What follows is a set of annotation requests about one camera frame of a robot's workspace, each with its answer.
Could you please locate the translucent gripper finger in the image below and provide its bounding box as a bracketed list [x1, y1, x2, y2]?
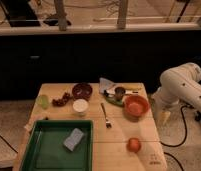
[160, 111, 171, 126]

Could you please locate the red apple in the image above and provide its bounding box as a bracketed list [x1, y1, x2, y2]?
[127, 138, 141, 153]

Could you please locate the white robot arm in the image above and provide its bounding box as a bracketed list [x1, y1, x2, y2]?
[152, 63, 201, 126]

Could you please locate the small metal cup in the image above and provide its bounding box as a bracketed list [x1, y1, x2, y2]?
[115, 87, 126, 100]

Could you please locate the white paper cup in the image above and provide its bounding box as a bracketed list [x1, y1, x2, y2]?
[73, 99, 88, 116]

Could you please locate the green plastic cup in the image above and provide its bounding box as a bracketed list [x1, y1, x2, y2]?
[36, 95, 49, 109]

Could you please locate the orange plastic bowl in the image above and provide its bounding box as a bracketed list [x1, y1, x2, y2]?
[124, 95, 150, 117]

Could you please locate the white crumpled napkin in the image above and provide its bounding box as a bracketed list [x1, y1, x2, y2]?
[99, 78, 115, 93]

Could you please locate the dark red bowl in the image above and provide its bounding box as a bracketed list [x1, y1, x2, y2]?
[72, 83, 93, 100]

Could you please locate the grey blue sponge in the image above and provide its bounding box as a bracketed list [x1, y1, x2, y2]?
[63, 128, 84, 151]

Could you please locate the dark red grape bunch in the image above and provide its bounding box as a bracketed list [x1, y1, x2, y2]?
[52, 92, 71, 107]

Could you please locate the green plastic tray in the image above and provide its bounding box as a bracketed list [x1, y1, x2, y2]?
[19, 120, 93, 171]

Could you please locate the black power cable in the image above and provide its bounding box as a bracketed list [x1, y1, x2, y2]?
[159, 104, 201, 171]

